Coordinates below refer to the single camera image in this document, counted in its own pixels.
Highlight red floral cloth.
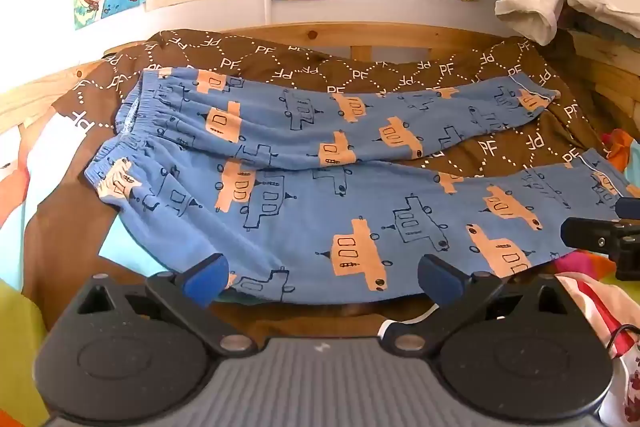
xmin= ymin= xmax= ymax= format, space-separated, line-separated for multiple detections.
xmin=609 ymin=347 xmax=640 ymax=427

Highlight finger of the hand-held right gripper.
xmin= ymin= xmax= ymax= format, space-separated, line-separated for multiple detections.
xmin=561 ymin=217 xmax=640 ymax=283
xmin=614 ymin=196 xmax=640 ymax=221

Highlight blue pants with orange print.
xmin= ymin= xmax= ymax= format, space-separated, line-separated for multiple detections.
xmin=84 ymin=67 xmax=636 ymax=308

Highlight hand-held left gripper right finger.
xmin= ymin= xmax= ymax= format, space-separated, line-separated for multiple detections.
xmin=385 ymin=253 xmax=572 ymax=356

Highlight wooden bed frame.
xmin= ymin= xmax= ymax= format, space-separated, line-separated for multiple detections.
xmin=0 ymin=22 xmax=640 ymax=142

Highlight black cable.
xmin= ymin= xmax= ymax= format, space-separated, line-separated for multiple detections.
xmin=604 ymin=321 xmax=640 ymax=354

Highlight brown patterned blanket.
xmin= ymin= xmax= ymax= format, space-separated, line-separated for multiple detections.
xmin=22 ymin=27 xmax=621 ymax=343

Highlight colourful striped bedsheet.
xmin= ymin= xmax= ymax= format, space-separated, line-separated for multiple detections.
xmin=0 ymin=107 xmax=640 ymax=427

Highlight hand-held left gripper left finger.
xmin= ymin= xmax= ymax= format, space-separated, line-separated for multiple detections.
xmin=75 ymin=253 xmax=262 ymax=355

